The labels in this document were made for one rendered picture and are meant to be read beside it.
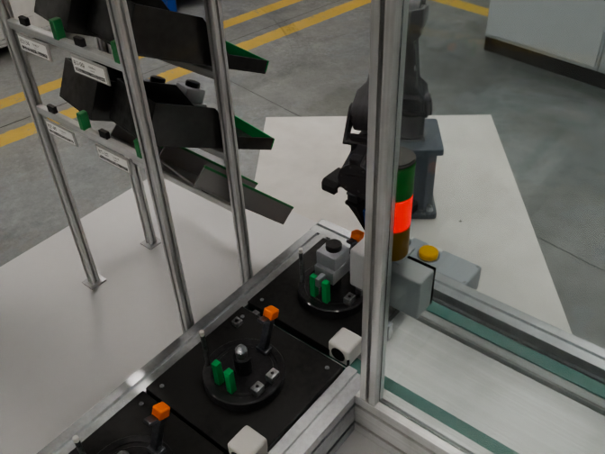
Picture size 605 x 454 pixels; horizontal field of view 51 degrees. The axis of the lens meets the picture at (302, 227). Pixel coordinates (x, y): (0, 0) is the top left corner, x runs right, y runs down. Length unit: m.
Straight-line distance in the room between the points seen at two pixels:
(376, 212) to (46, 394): 0.79
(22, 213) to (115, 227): 1.76
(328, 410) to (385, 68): 0.59
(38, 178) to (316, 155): 2.08
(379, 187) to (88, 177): 2.84
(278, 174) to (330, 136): 0.24
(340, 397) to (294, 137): 1.02
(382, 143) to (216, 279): 0.79
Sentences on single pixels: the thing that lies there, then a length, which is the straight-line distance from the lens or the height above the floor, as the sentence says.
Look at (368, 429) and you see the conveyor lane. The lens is 1.17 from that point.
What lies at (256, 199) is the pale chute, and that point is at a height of 1.09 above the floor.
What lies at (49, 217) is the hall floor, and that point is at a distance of 3.32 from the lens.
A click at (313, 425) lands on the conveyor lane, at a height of 0.96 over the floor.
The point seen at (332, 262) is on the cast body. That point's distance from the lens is 1.16.
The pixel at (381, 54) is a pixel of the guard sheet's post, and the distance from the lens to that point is 0.72.
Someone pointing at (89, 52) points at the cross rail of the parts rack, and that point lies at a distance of 1.04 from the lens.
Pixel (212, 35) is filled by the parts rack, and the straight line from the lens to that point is 1.06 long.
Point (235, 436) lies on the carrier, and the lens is 1.04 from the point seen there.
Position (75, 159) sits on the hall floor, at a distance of 3.72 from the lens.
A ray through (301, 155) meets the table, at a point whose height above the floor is 0.86.
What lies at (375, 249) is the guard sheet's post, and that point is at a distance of 0.85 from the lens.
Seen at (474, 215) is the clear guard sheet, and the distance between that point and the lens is 0.75.
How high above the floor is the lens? 1.85
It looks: 39 degrees down
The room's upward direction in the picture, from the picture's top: 3 degrees counter-clockwise
